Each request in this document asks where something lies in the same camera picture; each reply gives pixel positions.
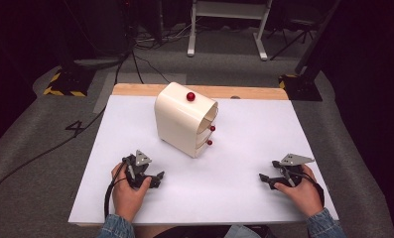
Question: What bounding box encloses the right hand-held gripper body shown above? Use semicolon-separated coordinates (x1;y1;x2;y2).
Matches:
271;153;316;190

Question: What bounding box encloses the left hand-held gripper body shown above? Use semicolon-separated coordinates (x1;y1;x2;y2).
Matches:
122;149;153;190

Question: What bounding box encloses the person's right hand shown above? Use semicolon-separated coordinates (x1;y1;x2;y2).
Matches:
273;164;325;218

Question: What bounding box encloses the person's left hand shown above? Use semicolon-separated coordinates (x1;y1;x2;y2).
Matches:
110;163;153;223

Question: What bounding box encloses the white table mat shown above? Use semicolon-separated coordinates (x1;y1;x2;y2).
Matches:
67;94;339;226

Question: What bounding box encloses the cream drawer with red knob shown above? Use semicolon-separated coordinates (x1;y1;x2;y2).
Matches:
196;122;217;143
195;137;215;159

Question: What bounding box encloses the cream drawer cabinet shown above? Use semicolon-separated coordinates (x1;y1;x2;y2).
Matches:
154;81;219;159

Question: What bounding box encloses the person's lap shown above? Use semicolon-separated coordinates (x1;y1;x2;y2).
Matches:
134;224;278;238

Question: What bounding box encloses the black stand with striped base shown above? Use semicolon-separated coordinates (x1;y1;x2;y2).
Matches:
43;0;97;98
278;0;343;102

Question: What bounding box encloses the wooden table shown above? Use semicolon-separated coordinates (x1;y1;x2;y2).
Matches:
111;82;290;101

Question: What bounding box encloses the black tripod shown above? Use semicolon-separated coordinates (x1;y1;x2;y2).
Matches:
269;14;320;61

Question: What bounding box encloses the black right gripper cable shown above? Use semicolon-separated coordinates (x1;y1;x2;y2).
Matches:
302;173;326;208

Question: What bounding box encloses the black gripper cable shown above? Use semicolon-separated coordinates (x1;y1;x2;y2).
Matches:
103;160;129;221
302;173;326;208

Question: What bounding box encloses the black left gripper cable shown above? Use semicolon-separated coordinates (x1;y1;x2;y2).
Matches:
103;160;129;221

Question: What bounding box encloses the thin black floor cable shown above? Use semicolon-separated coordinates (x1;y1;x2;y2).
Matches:
131;51;171;85

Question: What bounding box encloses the white desk frame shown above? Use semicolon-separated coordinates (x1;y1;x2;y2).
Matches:
187;0;274;61

